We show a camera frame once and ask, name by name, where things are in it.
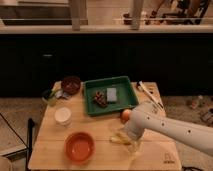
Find brown chocolate piece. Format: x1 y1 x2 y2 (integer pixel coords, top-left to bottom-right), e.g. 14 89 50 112
93 91 107 108

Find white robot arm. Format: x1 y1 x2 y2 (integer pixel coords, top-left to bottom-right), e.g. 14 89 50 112
116 101 213 157

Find silver foil wrapper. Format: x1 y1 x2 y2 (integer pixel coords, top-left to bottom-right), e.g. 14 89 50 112
55 90 71 100

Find grey sponge block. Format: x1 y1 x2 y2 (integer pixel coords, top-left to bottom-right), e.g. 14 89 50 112
107 88 117 102

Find orange red bowl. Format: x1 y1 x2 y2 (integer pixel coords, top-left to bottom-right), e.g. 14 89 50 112
64 132 95 165

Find red yellow apple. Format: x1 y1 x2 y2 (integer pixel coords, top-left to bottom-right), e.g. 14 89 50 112
120 109 131 123

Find yellow banana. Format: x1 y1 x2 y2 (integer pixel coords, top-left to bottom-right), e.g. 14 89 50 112
109 136 131 145

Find green glass cup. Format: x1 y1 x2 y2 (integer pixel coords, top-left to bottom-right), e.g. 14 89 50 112
42 89 57 106

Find green plastic tray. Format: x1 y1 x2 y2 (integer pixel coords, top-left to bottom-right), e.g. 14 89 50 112
83 76 139 117

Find dark red small bowl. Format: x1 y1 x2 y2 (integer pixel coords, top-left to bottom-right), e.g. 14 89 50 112
61 76 81 95

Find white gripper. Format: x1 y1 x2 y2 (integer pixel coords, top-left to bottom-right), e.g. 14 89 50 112
115 121 145 153

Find white lidded cup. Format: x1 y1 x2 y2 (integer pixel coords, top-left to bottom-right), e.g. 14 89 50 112
54 107 71 126

